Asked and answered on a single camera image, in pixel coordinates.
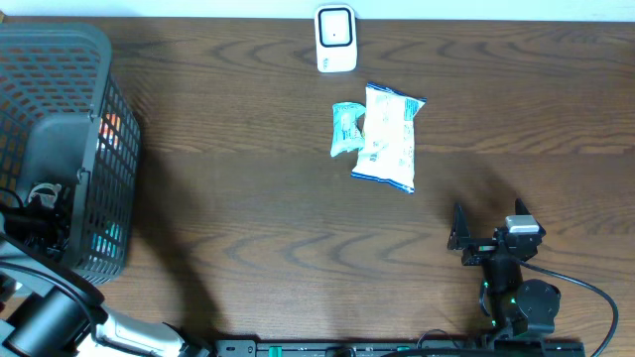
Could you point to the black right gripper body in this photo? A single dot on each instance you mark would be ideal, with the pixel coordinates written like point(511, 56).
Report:
point(480, 250)

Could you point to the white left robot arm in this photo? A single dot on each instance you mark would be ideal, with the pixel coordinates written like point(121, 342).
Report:
point(64, 315)

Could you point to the grey plastic mesh basket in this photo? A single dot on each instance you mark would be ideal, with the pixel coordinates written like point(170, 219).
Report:
point(67, 129)

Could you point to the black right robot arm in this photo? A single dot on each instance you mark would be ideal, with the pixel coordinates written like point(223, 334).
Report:
point(520, 309)

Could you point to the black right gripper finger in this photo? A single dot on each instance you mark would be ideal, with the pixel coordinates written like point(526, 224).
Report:
point(459, 236)
point(520, 207)

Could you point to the white blue snack bag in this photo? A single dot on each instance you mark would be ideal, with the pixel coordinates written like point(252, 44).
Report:
point(388, 153)

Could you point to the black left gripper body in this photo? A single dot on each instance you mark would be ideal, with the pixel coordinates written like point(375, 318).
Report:
point(49, 237)

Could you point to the teal snack packet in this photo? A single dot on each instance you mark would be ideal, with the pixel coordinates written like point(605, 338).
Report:
point(347, 136)

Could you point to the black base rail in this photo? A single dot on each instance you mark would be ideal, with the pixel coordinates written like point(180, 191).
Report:
point(429, 347)

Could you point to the white barcode scanner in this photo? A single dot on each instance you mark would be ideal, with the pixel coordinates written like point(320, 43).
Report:
point(336, 38)

